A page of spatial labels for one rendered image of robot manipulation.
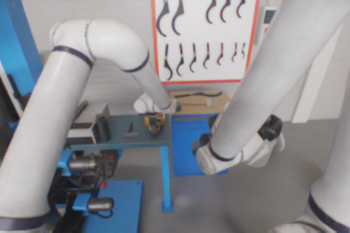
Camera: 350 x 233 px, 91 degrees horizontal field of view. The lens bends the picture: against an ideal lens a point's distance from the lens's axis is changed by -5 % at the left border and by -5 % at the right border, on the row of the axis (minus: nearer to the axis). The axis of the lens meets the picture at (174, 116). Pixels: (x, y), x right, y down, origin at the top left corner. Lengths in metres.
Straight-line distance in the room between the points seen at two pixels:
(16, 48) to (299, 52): 1.51
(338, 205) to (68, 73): 0.69
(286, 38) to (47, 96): 0.52
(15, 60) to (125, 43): 1.13
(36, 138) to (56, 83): 0.15
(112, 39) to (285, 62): 0.42
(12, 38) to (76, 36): 0.97
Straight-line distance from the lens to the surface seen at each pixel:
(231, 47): 3.00
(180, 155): 2.22
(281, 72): 0.33
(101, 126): 1.31
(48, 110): 0.54
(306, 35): 0.31
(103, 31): 0.57
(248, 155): 0.62
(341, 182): 0.48
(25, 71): 1.59
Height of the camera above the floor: 1.85
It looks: 30 degrees down
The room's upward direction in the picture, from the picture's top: 1 degrees counter-clockwise
